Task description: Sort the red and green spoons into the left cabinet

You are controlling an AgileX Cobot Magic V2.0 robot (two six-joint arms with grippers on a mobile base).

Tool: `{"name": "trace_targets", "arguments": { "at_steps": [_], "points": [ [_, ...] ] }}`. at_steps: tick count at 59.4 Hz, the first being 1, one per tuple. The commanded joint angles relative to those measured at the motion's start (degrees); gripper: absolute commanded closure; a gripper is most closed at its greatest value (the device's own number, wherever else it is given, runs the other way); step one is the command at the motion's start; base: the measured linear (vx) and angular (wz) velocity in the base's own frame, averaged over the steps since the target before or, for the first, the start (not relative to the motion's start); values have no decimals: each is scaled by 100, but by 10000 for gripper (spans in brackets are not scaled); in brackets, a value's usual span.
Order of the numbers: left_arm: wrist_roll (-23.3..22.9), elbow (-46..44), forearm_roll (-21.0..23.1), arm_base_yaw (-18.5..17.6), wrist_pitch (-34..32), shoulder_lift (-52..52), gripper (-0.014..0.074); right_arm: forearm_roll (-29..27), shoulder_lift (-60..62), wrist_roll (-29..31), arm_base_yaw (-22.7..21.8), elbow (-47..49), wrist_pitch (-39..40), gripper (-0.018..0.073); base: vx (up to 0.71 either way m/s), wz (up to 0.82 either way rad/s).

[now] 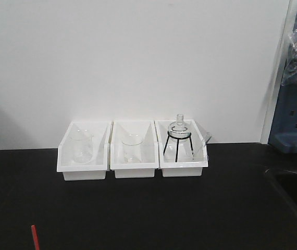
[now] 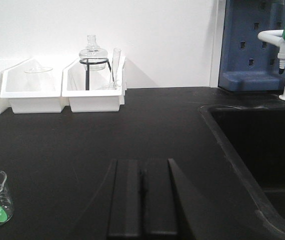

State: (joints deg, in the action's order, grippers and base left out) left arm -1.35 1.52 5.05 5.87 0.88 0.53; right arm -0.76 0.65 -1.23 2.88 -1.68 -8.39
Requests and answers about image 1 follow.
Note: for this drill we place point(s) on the glass beaker in bin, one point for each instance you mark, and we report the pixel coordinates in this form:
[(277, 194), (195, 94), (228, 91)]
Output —
[(81, 142), (131, 144)]

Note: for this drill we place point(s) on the glass beaker in left bin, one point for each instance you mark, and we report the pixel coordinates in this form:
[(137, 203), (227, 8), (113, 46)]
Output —
[(81, 142)]

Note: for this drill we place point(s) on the white plastic bin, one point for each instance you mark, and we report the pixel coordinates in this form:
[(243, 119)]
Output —
[(97, 168), (149, 149), (187, 166)]

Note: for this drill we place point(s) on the clear glass test tube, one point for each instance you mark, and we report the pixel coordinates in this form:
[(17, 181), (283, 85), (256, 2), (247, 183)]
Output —
[(207, 137)]

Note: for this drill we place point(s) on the black wire tripod stand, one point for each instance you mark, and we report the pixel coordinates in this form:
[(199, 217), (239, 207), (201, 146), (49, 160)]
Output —
[(176, 148)]

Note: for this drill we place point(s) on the middle white plastic bin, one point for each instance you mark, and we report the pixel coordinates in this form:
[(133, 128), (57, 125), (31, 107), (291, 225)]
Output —
[(149, 149)]

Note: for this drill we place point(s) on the right white plastic bin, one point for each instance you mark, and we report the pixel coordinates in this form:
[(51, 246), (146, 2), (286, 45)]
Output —
[(187, 166)]

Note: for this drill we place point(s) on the red plastic spoon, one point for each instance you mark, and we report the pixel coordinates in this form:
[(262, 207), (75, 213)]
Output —
[(35, 237)]

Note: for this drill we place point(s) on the glass beaker in middle bin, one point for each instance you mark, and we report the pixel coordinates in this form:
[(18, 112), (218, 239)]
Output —
[(131, 144)]

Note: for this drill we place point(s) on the left white plastic bin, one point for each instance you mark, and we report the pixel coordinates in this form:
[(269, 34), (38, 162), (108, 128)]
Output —
[(97, 168)]

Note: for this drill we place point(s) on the round glass flask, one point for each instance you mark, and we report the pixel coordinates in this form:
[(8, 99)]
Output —
[(179, 129)]

